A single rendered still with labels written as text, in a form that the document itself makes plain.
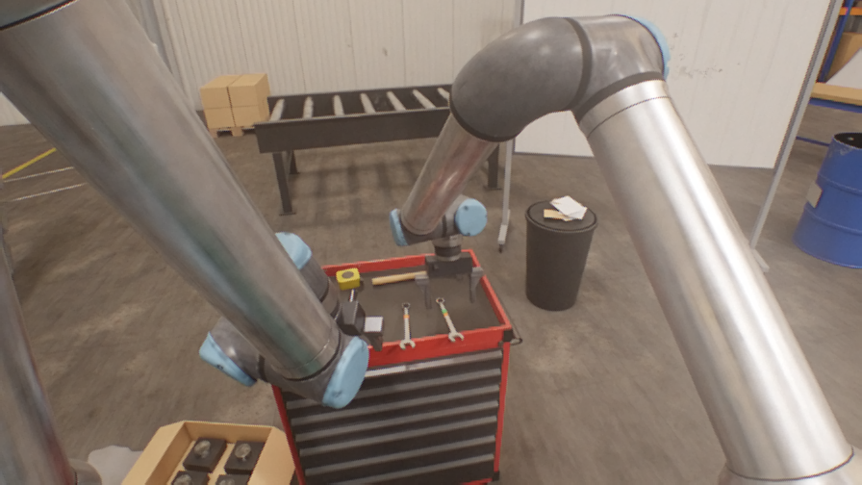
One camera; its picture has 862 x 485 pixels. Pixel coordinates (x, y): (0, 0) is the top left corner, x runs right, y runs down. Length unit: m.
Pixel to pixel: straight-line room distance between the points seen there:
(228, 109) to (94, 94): 6.91
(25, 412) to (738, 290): 0.65
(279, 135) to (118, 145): 3.81
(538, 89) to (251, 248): 0.36
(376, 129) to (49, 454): 3.78
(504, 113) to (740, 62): 2.96
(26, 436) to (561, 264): 2.51
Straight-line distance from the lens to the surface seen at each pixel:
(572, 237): 2.61
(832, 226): 4.31
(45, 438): 0.52
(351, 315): 0.82
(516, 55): 0.54
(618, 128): 0.55
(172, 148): 0.33
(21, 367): 0.48
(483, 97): 0.54
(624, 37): 0.60
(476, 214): 1.04
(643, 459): 2.36
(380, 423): 1.51
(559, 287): 2.82
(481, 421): 1.60
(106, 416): 2.87
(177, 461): 2.32
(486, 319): 1.43
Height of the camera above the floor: 1.84
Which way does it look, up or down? 27 degrees down
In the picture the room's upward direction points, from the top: 1 degrees counter-clockwise
